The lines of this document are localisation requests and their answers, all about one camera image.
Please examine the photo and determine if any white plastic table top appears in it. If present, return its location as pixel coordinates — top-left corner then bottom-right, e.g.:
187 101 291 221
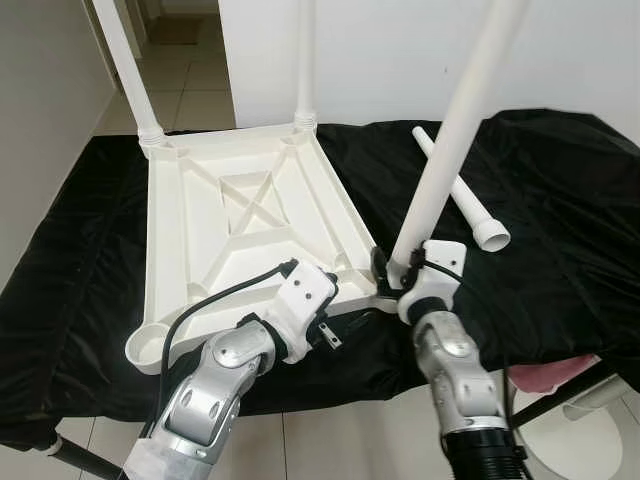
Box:
125 120 401 376

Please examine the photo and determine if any pink stool seat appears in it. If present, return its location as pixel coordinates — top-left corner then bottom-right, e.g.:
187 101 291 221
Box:
510 355 601 393

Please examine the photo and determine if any white door frame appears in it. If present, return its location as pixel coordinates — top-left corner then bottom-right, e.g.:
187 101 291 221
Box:
88 0 153 61

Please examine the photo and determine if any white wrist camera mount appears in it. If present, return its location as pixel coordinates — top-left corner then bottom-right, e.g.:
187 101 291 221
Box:
268 262 339 356
398 240 466 326

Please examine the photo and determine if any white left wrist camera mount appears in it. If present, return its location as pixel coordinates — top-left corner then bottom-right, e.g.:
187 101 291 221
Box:
268 262 339 356

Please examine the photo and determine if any black cloth table cover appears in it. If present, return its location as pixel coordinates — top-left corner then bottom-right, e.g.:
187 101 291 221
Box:
0 108 640 451

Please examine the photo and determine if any white plastic table leg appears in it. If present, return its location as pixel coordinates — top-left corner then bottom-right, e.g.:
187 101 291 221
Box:
293 0 321 133
92 0 169 149
388 0 529 273
412 125 512 252

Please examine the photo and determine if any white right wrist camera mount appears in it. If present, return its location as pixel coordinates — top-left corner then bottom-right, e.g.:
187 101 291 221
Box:
398 240 466 326

